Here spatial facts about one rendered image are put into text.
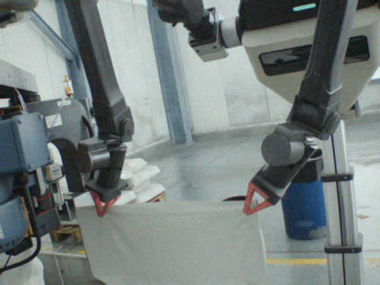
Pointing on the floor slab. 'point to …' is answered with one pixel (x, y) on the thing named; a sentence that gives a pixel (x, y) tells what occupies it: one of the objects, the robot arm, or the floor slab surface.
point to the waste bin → (306, 202)
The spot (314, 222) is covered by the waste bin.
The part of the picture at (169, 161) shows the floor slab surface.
